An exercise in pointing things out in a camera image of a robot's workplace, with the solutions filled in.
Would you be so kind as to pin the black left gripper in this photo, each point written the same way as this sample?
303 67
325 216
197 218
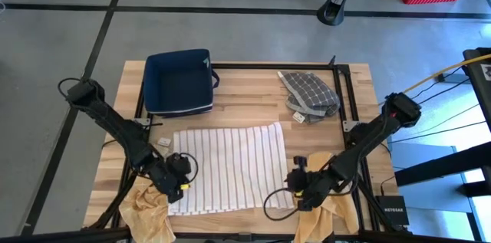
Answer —
167 181

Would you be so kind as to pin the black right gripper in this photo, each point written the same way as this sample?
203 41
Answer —
320 187

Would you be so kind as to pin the yellow waffle towel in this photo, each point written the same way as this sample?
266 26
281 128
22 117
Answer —
318 224
147 212

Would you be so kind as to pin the white pink-striped towel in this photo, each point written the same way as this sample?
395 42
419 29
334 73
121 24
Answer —
230 166

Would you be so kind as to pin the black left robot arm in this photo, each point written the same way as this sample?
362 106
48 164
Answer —
115 124

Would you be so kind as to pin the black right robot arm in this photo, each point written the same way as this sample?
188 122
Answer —
368 143

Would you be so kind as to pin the grey checked towel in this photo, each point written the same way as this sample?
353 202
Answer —
310 93

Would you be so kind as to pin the navy fabric basket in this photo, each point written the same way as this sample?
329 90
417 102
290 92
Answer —
178 82

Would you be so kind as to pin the grey power adapter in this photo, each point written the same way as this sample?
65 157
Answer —
454 78

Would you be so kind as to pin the black desk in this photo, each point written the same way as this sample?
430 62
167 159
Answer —
481 93

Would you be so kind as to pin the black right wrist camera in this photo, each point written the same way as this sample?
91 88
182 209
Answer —
297 179

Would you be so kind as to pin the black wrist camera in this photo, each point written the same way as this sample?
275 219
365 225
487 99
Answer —
178 165
297 179

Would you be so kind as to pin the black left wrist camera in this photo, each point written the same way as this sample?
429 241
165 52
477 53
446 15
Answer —
178 165

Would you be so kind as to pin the small black camera box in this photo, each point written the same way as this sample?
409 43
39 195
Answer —
244 236

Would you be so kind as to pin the silver mounting bracket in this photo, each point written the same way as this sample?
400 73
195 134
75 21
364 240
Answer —
350 125
142 121

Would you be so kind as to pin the black Netgear switch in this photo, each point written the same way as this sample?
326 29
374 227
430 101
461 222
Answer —
391 210

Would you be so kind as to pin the black aluminium table frame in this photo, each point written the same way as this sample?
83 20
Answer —
268 66

